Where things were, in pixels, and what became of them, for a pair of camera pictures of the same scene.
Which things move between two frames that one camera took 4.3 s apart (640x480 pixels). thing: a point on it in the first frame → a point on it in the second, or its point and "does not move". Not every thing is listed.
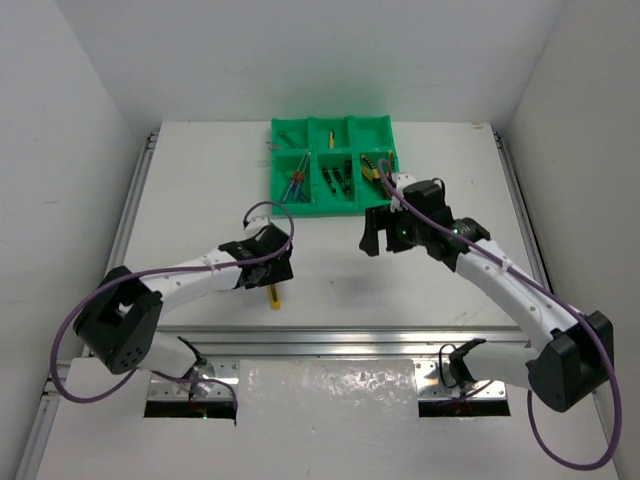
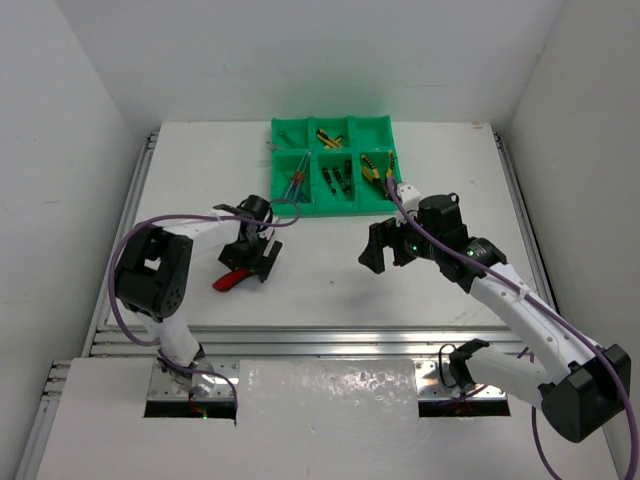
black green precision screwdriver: x=340 y=180 does not move
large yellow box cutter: x=275 y=301 → x=330 y=143
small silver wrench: x=290 y=141 does not move
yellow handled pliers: x=369 y=169 does not move
